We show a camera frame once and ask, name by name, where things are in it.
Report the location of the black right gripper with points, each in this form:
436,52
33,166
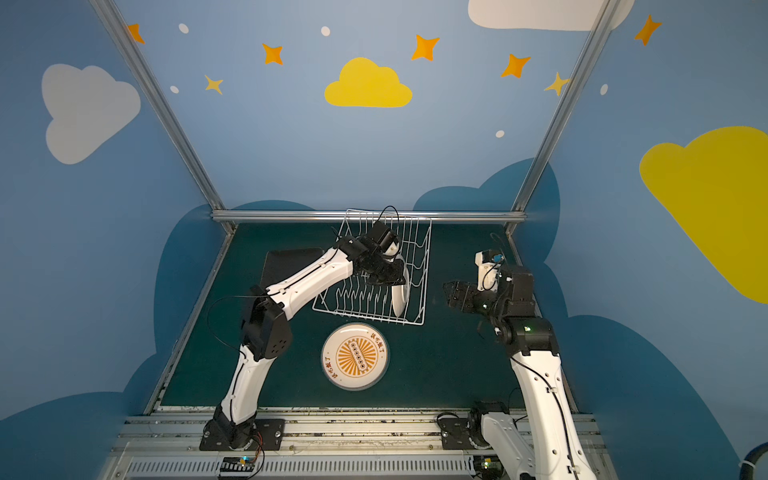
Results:
463,296

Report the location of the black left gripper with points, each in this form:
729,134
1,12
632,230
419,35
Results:
381,270

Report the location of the white round plate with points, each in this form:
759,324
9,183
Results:
355,357
400,293

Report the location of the white wire dish rack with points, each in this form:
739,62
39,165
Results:
354,298

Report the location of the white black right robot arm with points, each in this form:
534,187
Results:
503,294

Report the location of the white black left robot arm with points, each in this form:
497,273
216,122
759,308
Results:
265,331

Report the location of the right small circuit board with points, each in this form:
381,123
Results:
487,468

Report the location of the small circuit board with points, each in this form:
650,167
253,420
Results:
487,468
236,467

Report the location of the left small circuit board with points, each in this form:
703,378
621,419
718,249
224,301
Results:
236,467

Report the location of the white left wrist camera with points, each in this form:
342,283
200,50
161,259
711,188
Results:
383,239

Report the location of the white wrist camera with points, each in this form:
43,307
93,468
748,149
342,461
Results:
383,239
488,263

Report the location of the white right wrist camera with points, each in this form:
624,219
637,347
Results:
488,263

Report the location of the aluminium frame right post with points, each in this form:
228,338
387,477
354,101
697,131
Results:
580,75

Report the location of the aluminium frame post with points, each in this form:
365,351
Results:
580,75
114,23

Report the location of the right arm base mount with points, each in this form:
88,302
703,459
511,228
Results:
464,433

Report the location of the aluminium frame back bar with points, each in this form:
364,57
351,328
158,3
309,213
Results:
306,216

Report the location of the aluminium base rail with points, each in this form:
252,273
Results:
318,443

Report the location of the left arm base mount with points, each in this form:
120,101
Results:
264,435

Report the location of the aluminium frame left post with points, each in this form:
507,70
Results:
114,23

